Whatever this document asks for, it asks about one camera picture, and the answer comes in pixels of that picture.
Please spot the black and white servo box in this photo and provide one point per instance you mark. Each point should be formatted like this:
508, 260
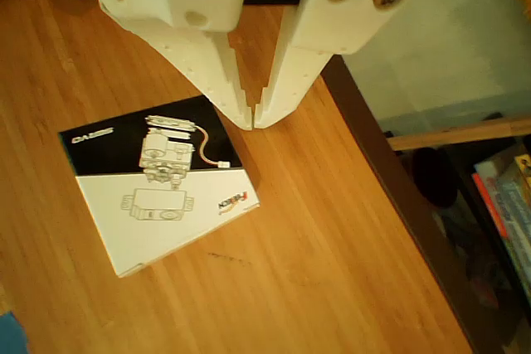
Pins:
166, 213

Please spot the blue tape square target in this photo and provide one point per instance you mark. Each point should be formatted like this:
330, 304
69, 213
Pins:
10, 335

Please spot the wooden ladder bookshelf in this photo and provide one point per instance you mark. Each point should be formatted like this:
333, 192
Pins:
456, 132

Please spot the blue book orange spine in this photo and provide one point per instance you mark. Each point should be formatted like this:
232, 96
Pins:
506, 205

